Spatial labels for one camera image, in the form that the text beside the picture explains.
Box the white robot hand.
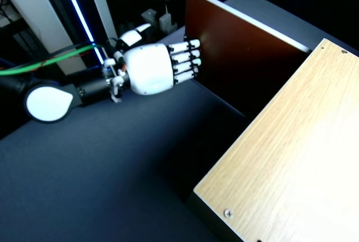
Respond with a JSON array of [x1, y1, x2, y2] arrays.
[[113, 22, 203, 97]]

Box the wooden cabinet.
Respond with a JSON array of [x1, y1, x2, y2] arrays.
[[185, 38, 359, 242]]

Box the white plug charger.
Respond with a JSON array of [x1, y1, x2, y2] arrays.
[[159, 3, 172, 31]]

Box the white angled block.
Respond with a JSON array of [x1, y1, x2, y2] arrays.
[[141, 8, 158, 26]]

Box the white column with light strip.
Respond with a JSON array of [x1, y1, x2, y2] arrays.
[[0, 0, 118, 76]]

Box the grey table cloth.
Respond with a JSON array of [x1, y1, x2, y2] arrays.
[[0, 0, 359, 242]]

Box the green cable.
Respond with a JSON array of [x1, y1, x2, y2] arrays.
[[0, 43, 105, 76]]

